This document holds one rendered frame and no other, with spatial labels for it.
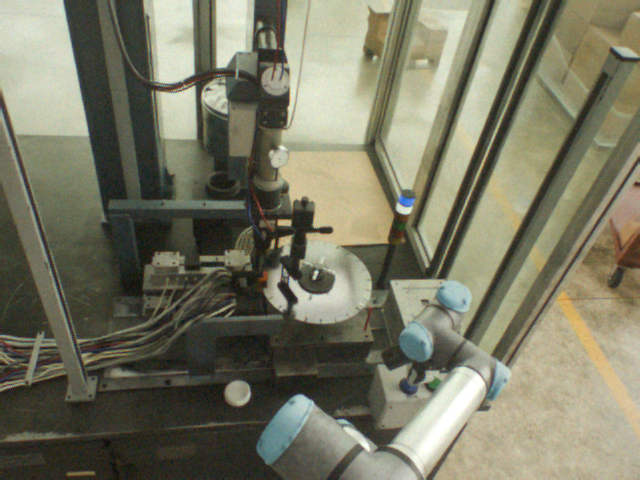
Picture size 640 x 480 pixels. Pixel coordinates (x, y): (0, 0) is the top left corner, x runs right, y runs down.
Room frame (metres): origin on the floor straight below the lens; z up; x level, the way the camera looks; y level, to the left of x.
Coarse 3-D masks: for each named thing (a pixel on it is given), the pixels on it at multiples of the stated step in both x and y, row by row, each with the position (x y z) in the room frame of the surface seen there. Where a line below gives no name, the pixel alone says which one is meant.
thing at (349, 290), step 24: (312, 240) 1.25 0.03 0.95; (336, 264) 1.16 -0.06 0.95; (360, 264) 1.18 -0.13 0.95; (264, 288) 1.01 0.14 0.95; (288, 288) 1.03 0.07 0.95; (336, 288) 1.06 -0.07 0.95; (360, 288) 1.08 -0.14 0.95; (288, 312) 0.94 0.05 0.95; (312, 312) 0.96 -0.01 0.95; (336, 312) 0.97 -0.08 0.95
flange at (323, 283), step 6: (312, 264) 1.13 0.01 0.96; (300, 270) 1.10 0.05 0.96; (306, 270) 1.10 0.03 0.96; (306, 276) 1.08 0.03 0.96; (324, 276) 1.08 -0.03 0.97; (330, 276) 1.09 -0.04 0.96; (300, 282) 1.05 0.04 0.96; (306, 282) 1.05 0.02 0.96; (312, 282) 1.06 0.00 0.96; (318, 282) 1.06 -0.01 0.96; (324, 282) 1.07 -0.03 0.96; (330, 282) 1.07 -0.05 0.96; (306, 288) 1.04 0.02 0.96; (312, 288) 1.04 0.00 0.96; (318, 288) 1.04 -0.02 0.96; (324, 288) 1.04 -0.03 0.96; (330, 288) 1.05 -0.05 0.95
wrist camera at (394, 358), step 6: (390, 348) 0.80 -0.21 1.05; (396, 348) 0.80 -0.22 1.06; (384, 354) 0.79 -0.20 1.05; (390, 354) 0.78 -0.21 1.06; (396, 354) 0.79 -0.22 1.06; (402, 354) 0.78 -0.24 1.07; (384, 360) 0.77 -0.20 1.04; (390, 360) 0.77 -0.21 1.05; (396, 360) 0.77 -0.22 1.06; (402, 360) 0.77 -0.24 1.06; (408, 360) 0.77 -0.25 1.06; (414, 360) 0.78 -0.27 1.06; (390, 366) 0.76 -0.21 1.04; (396, 366) 0.76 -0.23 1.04
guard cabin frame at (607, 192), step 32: (192, 0) 2.00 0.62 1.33; (480, 0) 1.62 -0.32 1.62; (480, 32) 1.59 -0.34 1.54; (544, 32) 1.30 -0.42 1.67; (384, 64) 2.22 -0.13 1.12; (512, 64) 1.37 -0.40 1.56; (384, 96) 2.20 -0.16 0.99; (448, 96) 1.62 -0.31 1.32; (512, 96) 1.31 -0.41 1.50; (448, 128) 1.59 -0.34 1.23; (384, 160) 2.01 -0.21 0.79; (608, 160) 0.92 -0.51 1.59; (416, 192) 1.63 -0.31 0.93; (608, 192) 0.89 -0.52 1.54; (416, 224) 1.58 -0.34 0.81; (448, 224) 1.37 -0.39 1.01; (576, 224) 0.91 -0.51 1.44; (416, 256) 1.47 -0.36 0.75; (448, 256) 1.30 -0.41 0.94; (576, 256) 0.90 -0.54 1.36; (544, 288) 0.89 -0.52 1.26; (512, 320) 0.92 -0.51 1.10; (512, 352) 0.90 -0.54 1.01
